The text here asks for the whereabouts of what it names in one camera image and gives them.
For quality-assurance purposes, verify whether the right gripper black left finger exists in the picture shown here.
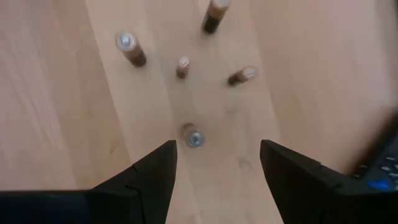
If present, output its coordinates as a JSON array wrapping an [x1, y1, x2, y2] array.
[[0, 139, 178, 224]]

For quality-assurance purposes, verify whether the black device with blue light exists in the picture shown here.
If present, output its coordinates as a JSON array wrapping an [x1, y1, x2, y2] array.
[[346, 105, 398, 192]]

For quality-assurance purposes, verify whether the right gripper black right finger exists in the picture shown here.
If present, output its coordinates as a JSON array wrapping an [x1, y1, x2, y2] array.
[[260, 139, 398, 224]]

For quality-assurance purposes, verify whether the copper black battery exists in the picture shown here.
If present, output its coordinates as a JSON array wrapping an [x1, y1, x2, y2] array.
[[201, 0, 231, 35], [115, 30, 147, 68], [181, 122, 206, 149], [227, 65, 259, 87], [175, 55, 191, 80]]

